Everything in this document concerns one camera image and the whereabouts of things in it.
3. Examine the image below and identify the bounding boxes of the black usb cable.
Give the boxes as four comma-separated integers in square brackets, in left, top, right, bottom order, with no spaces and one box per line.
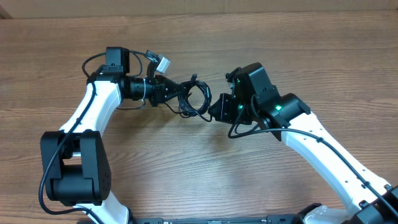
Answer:
[164,73,213,123]

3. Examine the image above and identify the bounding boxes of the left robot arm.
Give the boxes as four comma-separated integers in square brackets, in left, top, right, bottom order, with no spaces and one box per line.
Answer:
[38,47,186,223]

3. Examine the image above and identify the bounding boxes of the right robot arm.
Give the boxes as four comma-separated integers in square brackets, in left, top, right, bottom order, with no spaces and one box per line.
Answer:
[208,62,397,223]

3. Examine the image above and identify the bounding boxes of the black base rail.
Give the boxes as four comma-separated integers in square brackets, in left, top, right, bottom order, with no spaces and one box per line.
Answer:
[134,214,303,224]

